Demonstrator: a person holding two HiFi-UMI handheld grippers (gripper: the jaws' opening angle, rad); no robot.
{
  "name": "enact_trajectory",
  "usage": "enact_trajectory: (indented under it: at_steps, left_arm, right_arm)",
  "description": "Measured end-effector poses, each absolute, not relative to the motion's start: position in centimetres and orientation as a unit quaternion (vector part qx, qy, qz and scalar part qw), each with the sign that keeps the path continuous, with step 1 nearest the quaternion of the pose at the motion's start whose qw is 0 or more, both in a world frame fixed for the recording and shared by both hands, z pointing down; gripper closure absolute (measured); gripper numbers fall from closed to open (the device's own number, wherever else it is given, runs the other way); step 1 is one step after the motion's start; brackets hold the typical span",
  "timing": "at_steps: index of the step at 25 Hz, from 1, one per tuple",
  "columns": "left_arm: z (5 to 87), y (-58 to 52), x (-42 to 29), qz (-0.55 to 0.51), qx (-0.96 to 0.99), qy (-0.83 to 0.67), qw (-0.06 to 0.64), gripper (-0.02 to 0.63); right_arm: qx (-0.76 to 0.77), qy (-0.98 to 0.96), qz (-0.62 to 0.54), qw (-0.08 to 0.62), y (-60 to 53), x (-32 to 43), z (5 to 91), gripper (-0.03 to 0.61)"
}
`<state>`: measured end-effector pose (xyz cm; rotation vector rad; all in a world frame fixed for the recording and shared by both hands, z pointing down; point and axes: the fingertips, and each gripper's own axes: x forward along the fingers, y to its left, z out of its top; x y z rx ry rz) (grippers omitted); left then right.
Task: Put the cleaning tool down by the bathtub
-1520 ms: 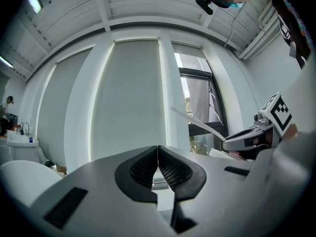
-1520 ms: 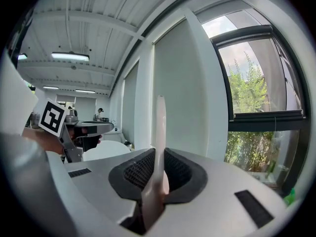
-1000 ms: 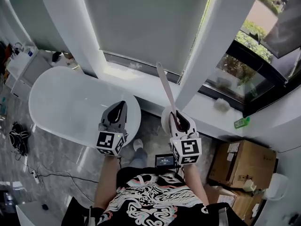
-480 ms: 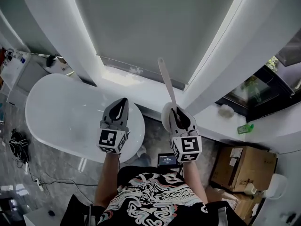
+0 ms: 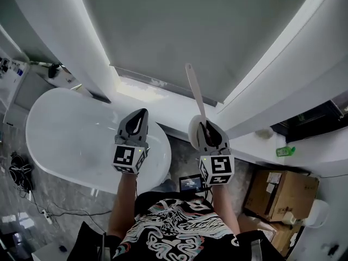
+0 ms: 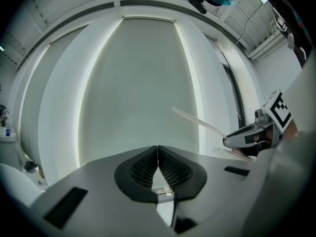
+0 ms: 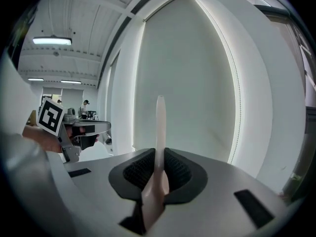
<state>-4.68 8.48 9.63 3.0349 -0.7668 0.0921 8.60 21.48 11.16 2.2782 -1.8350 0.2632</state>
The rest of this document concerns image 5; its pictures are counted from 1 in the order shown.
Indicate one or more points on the white freestanding bathtub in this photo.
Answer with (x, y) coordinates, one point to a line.
(73, 137)

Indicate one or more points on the person's left forearm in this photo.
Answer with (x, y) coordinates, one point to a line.
(123, 200)

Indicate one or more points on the white shelf with small items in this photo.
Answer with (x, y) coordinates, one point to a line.
(11, 72)

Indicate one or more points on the large brown cardboard box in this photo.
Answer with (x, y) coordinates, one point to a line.
(282, 194)

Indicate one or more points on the black faucet fixture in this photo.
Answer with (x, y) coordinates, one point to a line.
(53, 70)

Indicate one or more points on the flat brown cardboard box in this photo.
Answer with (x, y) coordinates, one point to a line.
(282, 235)

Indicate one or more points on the white round bin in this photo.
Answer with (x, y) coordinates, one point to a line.
(318, 213)

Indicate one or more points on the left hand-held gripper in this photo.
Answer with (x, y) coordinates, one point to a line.
(127, 158)

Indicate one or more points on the black patterned shirt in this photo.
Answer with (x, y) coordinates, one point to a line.
(176, 227)

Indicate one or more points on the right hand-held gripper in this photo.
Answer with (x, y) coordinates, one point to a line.
(217, 168)

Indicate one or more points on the grey roller blind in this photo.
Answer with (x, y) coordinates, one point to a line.
(174, 37)

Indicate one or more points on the white power strip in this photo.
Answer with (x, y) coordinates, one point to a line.
(47, 216)

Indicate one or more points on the green plastic bottle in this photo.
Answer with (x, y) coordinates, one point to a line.
(285, 151)

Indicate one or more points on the person's right forearm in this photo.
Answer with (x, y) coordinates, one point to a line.
(224, 208)

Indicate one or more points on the small black display device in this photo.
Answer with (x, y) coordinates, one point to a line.
(190, 183)

